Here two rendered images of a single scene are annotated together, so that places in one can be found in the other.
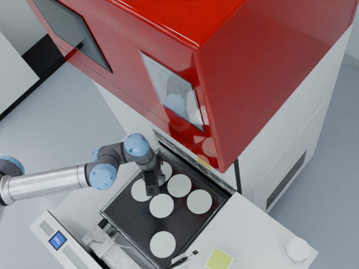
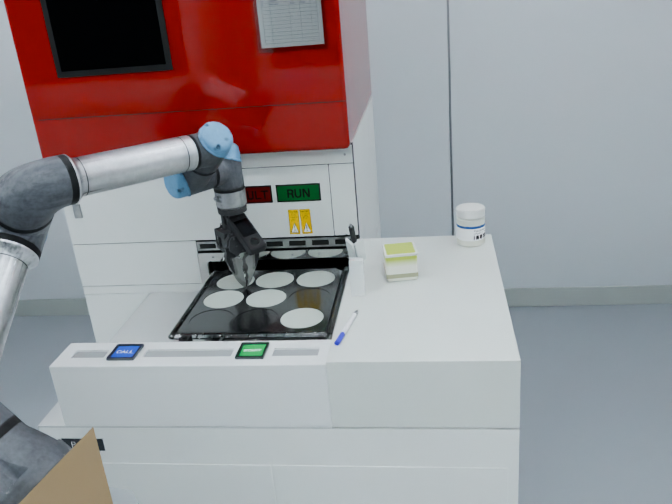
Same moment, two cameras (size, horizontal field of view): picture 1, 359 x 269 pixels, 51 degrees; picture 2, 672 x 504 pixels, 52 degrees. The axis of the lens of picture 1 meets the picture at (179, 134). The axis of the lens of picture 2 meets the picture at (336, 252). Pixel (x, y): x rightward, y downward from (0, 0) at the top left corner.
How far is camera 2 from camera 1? 1.55 m
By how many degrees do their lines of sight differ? 52
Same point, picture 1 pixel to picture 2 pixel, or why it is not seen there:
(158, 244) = (296, 320)
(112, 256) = not seen: hidden behind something
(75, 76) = not seen: outside the picture
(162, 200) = (263, 295)
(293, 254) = (470, 210)
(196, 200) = (311, 279)
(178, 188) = (276, 281)
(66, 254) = (155, 358)
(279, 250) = (451, 246)
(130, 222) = (231, 323)
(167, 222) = (289, 303)
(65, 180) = (166, 144)
